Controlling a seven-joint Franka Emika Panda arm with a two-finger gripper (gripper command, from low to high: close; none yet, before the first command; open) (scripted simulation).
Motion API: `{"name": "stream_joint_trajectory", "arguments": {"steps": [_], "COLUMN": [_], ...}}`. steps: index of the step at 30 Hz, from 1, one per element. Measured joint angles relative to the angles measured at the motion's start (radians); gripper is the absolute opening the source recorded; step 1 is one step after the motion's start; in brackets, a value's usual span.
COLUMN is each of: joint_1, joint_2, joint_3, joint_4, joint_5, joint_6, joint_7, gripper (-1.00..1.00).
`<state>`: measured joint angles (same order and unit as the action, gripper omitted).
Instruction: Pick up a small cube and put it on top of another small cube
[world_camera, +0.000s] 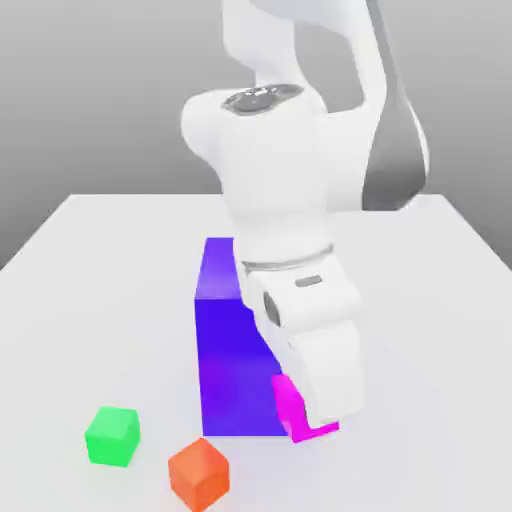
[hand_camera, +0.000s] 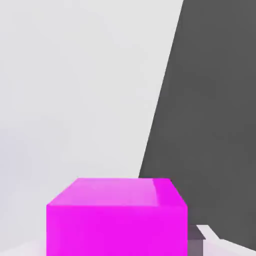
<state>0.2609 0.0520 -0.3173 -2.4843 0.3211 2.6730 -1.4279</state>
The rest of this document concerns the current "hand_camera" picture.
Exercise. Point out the small magenta cube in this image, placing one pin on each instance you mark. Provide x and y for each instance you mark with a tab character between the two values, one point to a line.
117	226

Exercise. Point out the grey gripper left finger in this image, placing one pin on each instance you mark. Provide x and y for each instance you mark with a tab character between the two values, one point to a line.
30	250

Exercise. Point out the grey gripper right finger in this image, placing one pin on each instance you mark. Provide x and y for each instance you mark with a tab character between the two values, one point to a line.
202	243

